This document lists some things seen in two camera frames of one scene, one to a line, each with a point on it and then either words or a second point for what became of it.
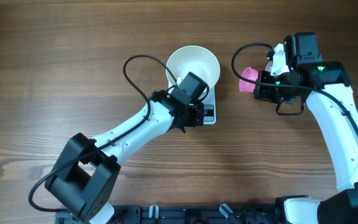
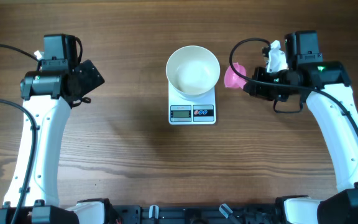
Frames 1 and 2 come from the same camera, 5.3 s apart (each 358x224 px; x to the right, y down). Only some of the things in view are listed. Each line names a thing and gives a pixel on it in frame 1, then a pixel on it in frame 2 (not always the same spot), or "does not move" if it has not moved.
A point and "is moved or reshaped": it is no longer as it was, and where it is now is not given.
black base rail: x=184 y=214 does not move
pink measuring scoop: x=249 y=73 is moved or reshaped
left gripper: x=199 y=119 -> x=91 y=76
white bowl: x=197 y=60 does not move
